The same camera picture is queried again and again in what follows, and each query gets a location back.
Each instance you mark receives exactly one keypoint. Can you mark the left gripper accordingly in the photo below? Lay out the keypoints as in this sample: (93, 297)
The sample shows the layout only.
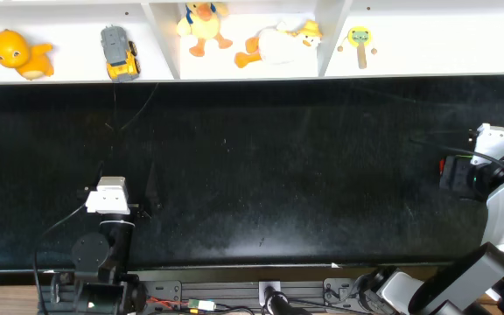
(140, 211)

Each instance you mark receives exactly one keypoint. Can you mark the grey and yellow toy truck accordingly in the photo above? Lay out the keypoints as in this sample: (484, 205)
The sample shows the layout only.
(118, 50)

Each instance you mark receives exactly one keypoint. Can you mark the yellow wooden rattle drum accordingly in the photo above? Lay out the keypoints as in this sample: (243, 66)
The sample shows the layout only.
(360, 39)

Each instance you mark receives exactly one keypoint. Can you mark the many-coloured puzzle cube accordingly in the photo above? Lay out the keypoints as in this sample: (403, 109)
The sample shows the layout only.
(442, 166)

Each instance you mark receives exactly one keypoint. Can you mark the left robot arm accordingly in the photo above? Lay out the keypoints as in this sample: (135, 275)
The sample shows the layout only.
(103, 258)

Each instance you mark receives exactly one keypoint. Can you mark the yellow plush duck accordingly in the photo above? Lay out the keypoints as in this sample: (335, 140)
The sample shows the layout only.
(204, 26)

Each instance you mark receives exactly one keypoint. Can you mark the white plush duck with hat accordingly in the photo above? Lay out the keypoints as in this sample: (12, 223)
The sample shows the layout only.
(282, 46)

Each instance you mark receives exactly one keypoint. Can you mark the yellow rubber duck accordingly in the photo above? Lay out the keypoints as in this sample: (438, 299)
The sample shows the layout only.
(16, 52)

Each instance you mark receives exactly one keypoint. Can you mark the white shelf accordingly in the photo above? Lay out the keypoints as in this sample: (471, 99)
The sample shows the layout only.
(409, 57)

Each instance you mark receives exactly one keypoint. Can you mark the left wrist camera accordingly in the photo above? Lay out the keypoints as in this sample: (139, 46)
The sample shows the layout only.
(108, 197)

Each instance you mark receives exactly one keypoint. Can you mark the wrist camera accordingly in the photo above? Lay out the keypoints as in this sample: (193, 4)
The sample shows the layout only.
(490, 142)
(108, 197)

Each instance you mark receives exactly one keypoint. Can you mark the mounting rail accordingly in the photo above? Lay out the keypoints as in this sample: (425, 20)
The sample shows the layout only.
(234, 295)

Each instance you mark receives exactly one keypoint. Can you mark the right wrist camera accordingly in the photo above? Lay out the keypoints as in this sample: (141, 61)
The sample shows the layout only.
(490, 142)

